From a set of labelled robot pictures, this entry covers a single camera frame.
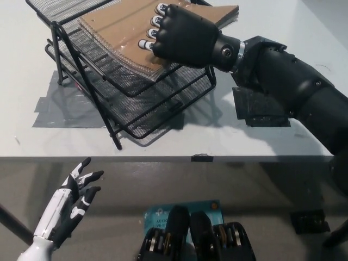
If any black tape square patch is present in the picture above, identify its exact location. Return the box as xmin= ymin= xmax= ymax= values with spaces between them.
xmin=231 ymin=86 xmax=291 ymax=128

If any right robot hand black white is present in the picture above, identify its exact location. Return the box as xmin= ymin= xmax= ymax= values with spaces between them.
xmin=138 ymin=2 xmax=246 ymax=74

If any teal cardboard box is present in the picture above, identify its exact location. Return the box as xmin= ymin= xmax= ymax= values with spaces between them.
xmin=143 ymin=200 xmax=224 ymax=243

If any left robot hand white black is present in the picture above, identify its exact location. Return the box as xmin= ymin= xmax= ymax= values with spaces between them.
xmin=32 ymin=157 xmax=105 ymax=250

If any small black tape strip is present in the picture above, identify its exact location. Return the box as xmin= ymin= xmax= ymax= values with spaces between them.
xmin=191 ymin=154 xmax=214 ymax=163

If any black mesh file tray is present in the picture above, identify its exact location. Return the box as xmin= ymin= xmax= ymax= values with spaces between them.
xmin=25 ymin=0 xmax=218 ymax=151

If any purple spiral notebook cardboard back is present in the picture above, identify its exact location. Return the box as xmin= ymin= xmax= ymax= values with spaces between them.
xmin=78 ymin=1 xmax=240 ymax=83

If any black table leg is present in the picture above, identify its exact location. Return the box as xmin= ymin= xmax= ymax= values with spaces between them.
xmin=0 ymin=202 xmax=35 ymax=245
xmin=322 ymin=221 xmax=348 ymax=250

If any grey duct tape patch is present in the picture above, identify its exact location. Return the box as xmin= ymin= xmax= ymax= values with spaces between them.
xmin=32 ymin=70 xmax=185 ymax=129

